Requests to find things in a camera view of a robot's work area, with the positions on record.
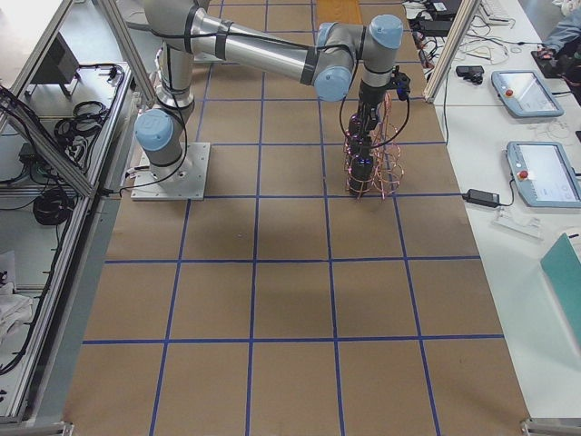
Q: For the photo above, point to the black power adapter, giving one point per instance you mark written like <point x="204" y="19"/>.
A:
<point x="482" y="198"/>

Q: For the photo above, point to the teal folder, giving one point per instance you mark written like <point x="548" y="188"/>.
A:
<point x="561" y="265"/>

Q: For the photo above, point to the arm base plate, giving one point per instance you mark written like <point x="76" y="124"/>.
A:
<point x="184" y="180"/>

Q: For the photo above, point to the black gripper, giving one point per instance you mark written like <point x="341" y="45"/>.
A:
<point x="366" y="100"/>

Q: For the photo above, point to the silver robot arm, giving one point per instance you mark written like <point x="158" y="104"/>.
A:
<point x="329" y="66"/>

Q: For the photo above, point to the far teach pendant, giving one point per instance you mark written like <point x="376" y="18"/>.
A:
<point x="525" y="94"/>

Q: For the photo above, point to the dark wine bottle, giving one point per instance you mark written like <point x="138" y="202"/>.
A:
<point x="359" y="146"/>
<point x="360" y="173"/>
<point x="356" y="126"/>

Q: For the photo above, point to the copper wire bottle basket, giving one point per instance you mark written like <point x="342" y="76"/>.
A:
<point x="387" y="173"/>

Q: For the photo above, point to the white cloth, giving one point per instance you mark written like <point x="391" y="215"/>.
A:
<point x="17" y="310"/>

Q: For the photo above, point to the near teach pendant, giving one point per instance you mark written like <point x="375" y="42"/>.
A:
<point x="543" y="175"/>

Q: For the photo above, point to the wooden tray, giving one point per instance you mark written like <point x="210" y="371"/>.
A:
<point x="342" y="11"/>

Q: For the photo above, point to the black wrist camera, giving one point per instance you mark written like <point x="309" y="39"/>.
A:
<point x="401" y="83"/>

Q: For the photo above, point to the teach pendant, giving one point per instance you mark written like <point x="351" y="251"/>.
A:
<point x="543" y="175"/>
<point x="525" y="94"/>

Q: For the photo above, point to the aluminium frame post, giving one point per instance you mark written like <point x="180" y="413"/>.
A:
<point x="456" y="34"/>

